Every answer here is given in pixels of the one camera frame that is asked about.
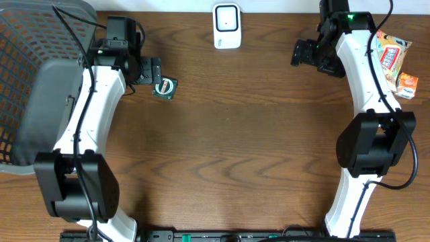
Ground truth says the dark green round-label pack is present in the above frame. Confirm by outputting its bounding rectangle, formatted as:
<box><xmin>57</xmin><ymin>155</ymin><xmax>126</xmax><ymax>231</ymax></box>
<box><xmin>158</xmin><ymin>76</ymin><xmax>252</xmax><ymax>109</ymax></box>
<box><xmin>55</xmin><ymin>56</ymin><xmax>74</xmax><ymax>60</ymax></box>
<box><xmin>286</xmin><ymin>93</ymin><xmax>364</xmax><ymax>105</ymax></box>
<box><xmin>152</xmin><ymin>77</ymin><xmax>178</xmax><ymax>101</ymax></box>

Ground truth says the large beige snack bag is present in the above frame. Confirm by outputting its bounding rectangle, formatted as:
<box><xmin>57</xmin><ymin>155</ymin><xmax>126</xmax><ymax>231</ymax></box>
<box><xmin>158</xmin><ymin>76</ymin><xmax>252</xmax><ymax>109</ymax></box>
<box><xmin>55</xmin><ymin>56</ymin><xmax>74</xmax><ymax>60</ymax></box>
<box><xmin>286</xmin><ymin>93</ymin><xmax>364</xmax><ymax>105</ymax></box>
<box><xmin>376</xmin><ymin>30</ymin><xmax>412</xmax><ymax>92</ymax></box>

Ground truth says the orange tissue pack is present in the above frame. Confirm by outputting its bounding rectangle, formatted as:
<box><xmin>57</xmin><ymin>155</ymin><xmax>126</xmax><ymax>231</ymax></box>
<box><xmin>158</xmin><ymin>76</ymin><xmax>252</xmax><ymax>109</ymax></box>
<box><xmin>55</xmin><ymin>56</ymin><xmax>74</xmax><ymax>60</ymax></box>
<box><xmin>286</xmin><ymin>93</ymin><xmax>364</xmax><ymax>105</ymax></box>
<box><xmin>395</xmin><ymin>73</ymin><xmax>419</xmax><ymax>99</ymax></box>

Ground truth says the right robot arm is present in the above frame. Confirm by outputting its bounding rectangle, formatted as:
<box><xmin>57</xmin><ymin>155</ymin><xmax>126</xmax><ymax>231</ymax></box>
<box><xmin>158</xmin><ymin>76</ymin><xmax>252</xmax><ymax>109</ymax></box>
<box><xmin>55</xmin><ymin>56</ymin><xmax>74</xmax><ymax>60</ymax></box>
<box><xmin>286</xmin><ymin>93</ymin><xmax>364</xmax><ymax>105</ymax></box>
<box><xmin>291</xmin><ymin>0</ymin><xmax>418</xmax><ymax>241</ymax></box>

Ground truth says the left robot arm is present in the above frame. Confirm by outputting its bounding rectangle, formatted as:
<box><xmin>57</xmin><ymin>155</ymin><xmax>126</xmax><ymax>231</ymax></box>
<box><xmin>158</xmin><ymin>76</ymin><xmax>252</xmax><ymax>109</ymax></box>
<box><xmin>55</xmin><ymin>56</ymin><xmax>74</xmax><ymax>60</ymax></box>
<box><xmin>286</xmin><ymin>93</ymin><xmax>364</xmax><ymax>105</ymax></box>
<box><xmin>34</xmin><ymin>15</ymin><xmax>161</xmax><ymax>241</ymax></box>

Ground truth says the white barcode scanner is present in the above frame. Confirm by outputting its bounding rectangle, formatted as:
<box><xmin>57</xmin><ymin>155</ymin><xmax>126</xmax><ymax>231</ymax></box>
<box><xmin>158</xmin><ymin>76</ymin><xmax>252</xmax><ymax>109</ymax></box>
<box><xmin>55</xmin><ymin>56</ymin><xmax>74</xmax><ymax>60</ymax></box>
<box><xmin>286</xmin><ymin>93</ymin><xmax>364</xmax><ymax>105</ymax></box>
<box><xmin>212</xmin><ymin>3</ymin><xmax>242</xmax><ymax>49</ymax></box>

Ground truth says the grey plastic shopping basket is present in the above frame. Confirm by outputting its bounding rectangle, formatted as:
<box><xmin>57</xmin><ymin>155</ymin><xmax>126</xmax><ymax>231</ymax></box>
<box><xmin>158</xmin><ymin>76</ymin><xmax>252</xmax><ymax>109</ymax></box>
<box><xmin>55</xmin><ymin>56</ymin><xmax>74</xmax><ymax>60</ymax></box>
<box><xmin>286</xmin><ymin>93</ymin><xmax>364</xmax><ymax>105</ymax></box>
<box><xmin>1</xmin><ymin>0</ymin><xmax>97</xmax><ymax>175</ymax></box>

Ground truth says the left black cable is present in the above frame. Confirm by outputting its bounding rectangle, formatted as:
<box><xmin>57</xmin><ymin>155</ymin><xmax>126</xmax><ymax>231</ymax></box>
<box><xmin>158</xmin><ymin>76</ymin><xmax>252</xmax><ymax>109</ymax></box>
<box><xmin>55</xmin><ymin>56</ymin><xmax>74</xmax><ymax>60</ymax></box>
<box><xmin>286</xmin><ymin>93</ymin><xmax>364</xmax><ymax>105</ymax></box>
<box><xmin>52</xmin><ymin>5</ymin><xmax>112</xmax><ymax>242</ymax></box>

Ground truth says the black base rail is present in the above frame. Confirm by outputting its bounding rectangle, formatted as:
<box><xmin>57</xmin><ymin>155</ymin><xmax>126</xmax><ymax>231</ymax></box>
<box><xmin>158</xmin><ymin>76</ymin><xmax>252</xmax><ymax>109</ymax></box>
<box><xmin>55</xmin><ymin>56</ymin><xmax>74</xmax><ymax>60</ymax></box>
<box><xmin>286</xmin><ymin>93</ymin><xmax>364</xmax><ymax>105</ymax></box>
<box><xmin>58</xmin><ymin>228</ymin><xmax>397</xmax><ymax>242</ymax></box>

